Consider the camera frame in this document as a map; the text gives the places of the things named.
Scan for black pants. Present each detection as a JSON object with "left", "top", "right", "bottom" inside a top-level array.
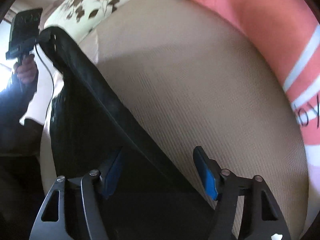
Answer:
[{"left": 40, "top": 27, "right": 214, "bottom": 239}]

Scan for dark sleeved left forearm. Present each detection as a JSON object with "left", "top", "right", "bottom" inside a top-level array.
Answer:
[{"left": 1, "top": 74, "right": 43, "bottom": 157}]

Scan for person's left hand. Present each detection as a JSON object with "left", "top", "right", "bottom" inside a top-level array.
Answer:
[{"left": 14, "top": 54, "right": 38, "bottom": 85}]

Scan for floral patterned pillow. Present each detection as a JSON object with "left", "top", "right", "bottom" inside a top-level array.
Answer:
[{"left": 44, "top": 0, "right": 130, "bottom": 43}]

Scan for beige textured bed sheet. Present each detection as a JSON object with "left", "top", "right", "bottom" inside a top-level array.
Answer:
[{"left": 40, "top": 0, "right": 308, "bottom": 239}]

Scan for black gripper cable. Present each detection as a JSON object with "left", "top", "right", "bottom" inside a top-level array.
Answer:
[{"left": 34, "top": 43, "right": 56, "bottom": 128}]

